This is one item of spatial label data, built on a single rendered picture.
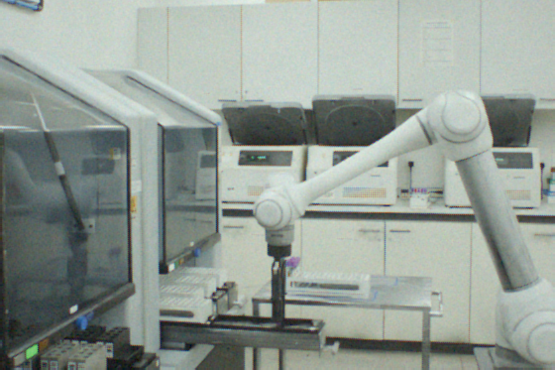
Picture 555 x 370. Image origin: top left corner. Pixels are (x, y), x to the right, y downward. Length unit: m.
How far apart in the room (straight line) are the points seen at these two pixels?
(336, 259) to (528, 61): 1.71
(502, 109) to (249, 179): 1.64
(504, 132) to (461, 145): 2.94
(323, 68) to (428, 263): 1.40
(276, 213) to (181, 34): 3.14
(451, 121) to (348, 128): 2.96
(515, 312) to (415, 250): 2.48
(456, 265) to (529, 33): 1.51
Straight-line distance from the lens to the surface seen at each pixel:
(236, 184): 4.51
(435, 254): 4.43
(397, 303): 2.42
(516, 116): 4.70
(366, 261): 4.43
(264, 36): 4.77
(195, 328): 2.18
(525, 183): 4.42
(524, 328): 1.96
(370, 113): 4.65
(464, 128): 1.85
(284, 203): 1.91
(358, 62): 4.67
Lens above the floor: 1.41
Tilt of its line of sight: 3 degrees down
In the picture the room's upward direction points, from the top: straight up
